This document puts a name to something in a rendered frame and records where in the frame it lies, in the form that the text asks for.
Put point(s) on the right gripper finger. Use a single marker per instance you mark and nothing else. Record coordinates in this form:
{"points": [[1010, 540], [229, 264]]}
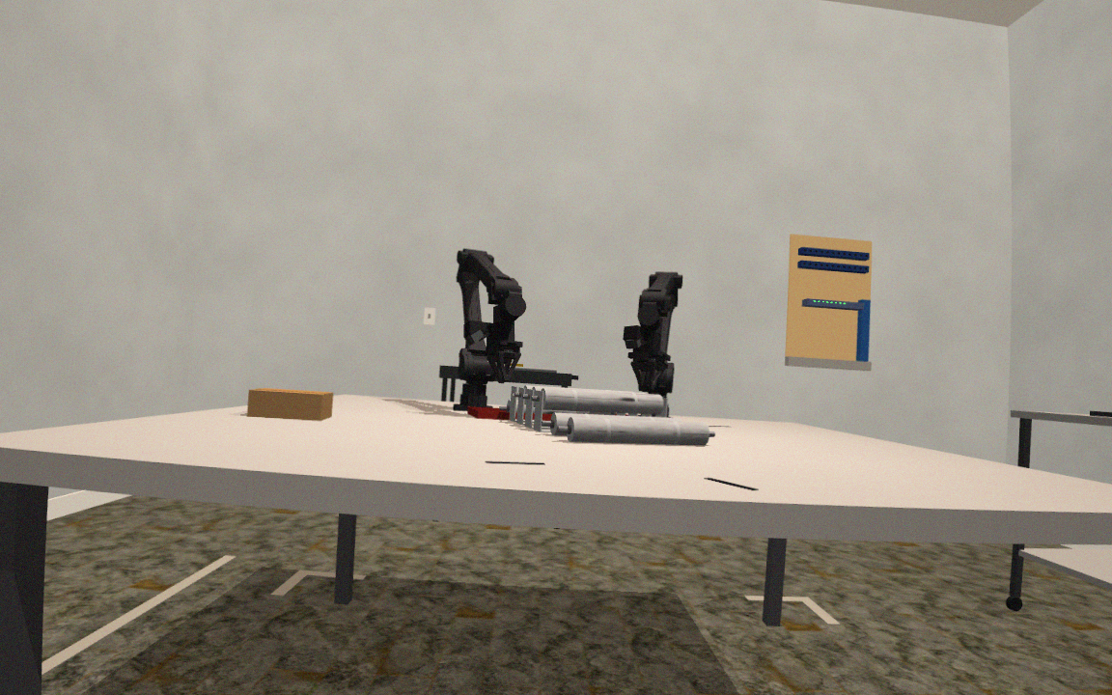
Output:
{"points": [[492, 359], [500, 354]]}

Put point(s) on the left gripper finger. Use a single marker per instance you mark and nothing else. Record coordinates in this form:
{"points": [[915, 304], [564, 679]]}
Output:
{"points": [[660, 369], [644, 371]]}

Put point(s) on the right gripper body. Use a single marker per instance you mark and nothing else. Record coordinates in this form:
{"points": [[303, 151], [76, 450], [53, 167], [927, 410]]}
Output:
{"points": [[510, 346]]}

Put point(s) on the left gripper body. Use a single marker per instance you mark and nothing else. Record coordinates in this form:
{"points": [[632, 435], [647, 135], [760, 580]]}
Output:
{"points": [[645, 356]]}

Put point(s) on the red scrap tray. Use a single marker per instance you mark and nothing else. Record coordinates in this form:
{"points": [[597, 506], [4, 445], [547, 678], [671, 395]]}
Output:
{"points": [[495, 413]]}

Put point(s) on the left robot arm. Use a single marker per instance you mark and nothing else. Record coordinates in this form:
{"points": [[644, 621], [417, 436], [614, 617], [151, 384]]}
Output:
{"points": [[635, 336]]}

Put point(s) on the brown cardboard box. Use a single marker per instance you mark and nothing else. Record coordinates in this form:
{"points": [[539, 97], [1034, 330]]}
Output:
{"points": [[287, 404]]}

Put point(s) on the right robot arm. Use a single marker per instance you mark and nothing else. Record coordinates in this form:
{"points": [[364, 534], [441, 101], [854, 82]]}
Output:
{"points": [[510, 306]]}

